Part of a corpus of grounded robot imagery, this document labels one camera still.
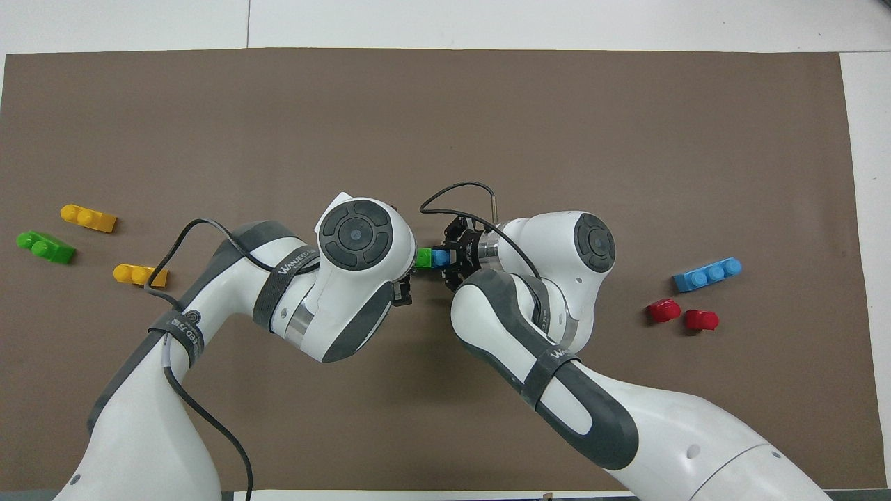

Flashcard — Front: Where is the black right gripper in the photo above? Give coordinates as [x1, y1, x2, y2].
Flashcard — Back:
[432, 216, 482, 293]

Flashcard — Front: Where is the yellow two-stud toy block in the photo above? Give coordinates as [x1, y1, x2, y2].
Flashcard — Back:
[61, 204, 118, 234]
[113, 264, 169, 289]

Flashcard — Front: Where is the brown paper table mat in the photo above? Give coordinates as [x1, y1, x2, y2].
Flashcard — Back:
[0, 47, 888, 492]

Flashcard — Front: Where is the black velcro cable strap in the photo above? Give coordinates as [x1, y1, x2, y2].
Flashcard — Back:
[252, 244, 321, 329]
[521, 347, 581, 413]
[147, 309, 204, 367]

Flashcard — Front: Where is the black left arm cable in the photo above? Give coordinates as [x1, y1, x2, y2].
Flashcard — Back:
[143, 218, 322, 501]

